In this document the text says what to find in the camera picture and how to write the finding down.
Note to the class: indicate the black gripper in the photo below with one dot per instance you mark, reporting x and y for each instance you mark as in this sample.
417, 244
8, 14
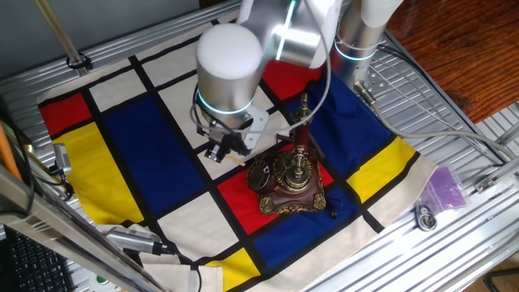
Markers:
219, 134

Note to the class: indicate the thin wooden stick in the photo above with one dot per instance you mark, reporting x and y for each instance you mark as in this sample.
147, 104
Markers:
237, 161

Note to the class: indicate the antique brass rotary phone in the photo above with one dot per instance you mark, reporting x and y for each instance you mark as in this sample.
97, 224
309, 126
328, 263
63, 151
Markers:
284, 198

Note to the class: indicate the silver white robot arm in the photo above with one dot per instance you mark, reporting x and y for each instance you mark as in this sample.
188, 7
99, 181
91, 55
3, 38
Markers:
229, 73

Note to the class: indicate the brass and red phone handset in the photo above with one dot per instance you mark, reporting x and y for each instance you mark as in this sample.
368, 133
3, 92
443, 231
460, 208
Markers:
300, 138

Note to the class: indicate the Mondrian pattern tablecloth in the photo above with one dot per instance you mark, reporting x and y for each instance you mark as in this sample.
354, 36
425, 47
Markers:
154, 162

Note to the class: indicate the black pole clamp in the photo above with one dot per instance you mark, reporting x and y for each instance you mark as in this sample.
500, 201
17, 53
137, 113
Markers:
72, 61

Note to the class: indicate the grey box with green button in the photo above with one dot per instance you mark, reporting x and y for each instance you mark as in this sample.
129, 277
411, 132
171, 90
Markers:
101, 280

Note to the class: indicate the thin metal pole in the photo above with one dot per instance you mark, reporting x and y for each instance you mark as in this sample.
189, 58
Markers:
61, 34

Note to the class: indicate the purple plastic bag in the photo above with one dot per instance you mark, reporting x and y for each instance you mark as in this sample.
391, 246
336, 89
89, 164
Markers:
444, 188

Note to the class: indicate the orange rod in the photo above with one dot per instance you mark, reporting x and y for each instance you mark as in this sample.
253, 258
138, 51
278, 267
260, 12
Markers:
6, 154

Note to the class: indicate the black keyboard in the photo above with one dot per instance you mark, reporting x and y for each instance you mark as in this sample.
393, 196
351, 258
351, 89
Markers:
36, 267

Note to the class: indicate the wrist camera with silver bracket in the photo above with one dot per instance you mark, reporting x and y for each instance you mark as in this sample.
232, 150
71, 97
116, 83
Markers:
259, 121

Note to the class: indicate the silver camera with black plug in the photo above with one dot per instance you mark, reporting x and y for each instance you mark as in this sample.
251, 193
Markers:
129, 240

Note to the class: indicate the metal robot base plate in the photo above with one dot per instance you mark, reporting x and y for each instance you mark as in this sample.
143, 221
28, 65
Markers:
379, 83

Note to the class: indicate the small grey camera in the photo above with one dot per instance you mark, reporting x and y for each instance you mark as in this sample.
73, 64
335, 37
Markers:
61, 159

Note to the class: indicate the aluminium frame beam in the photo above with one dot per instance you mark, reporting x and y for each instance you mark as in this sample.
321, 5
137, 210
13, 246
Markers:
48, 227

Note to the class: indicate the aluminium corner bracket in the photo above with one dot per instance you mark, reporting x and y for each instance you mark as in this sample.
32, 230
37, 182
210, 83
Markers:
486, 184

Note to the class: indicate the black metal frame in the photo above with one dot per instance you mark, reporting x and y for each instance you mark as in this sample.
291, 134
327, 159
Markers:
503, 284

